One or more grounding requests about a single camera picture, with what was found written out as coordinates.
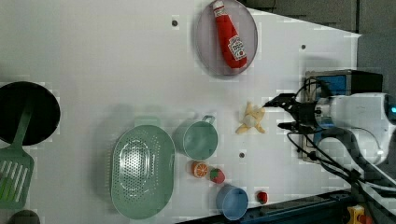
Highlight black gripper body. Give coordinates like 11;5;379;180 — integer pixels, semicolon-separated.
288;99;318;131

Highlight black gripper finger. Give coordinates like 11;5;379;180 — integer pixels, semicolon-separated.
277;121;299;131
263;93;295;108

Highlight plush peeled banana toy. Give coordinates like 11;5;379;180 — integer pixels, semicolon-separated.
235;102;265;134

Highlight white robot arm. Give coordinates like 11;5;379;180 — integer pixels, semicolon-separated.
264;92;395;219

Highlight black toaster oven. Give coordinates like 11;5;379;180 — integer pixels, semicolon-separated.
297;69;384;163

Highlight plush red ketchup bottle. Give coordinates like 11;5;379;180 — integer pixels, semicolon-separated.
212;0;248;69

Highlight small red toy fruit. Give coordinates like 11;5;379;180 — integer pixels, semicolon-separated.
256;191;268;204

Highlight strawberry toy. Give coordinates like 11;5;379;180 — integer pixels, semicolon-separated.
209;168;225;184

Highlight grey round plate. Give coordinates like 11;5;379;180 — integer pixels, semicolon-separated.
195;0;258;77

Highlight blue cup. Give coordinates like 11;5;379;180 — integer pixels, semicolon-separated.
216;184;248;220

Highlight green measuring cup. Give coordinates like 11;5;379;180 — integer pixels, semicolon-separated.
173;115;219;161

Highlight orange slice toy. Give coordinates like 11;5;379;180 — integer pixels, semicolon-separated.
191;161;208;178

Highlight green colander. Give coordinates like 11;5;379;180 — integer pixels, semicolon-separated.
110;125;176;219

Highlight black round pan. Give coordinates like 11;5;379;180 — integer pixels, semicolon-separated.
0;81;61;146

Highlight green slotted spatula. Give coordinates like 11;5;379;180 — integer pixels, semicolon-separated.
0;103;35;209

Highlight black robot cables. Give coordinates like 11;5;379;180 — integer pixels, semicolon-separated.
287;77;396;200

